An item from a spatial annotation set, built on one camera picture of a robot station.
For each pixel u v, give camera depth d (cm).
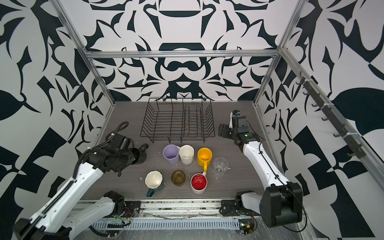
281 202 40
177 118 109
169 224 71
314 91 64
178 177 83
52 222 39
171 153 85
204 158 90
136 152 68
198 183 81
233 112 75
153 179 78
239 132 63
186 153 87
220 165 86
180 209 76
